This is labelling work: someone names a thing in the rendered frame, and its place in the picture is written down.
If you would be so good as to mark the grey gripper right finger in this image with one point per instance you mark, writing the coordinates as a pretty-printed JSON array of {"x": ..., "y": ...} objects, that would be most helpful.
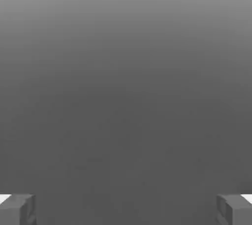
[{"x": 236, "y": 212}]

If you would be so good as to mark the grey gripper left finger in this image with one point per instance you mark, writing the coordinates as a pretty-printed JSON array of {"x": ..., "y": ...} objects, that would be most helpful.
[{"x": 15, "y": 211}]

